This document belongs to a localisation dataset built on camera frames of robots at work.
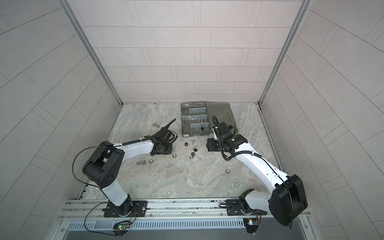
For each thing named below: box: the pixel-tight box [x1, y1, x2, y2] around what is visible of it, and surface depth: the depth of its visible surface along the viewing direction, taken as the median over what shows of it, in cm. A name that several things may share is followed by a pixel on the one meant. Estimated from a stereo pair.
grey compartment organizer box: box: [180, 101, 239, 138], surface depth 108 cm
